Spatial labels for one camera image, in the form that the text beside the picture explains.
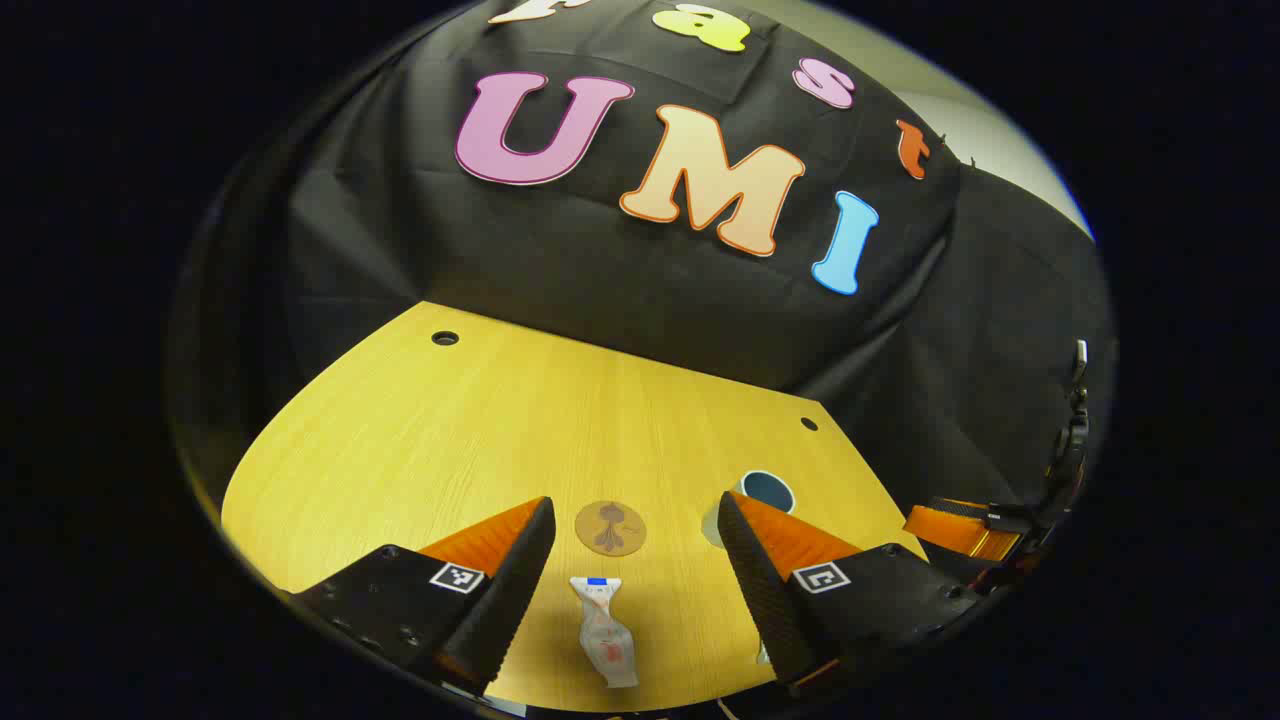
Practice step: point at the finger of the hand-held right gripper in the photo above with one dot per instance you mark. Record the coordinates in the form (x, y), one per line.
(960, 532)

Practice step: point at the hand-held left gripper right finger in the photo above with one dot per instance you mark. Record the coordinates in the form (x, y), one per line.
(760, 590)

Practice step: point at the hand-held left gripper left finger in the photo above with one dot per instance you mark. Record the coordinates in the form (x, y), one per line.
(510, 590)

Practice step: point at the white toothpaste tube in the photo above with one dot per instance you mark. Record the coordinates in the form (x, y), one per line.
(606, 635)

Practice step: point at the round brown coaster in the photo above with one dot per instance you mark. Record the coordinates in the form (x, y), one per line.
(610, 528)

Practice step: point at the yellow wooden desktop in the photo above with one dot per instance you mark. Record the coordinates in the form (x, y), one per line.
(420, 450)

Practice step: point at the black backdrop cloth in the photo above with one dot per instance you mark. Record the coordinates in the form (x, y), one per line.
(640, 290)

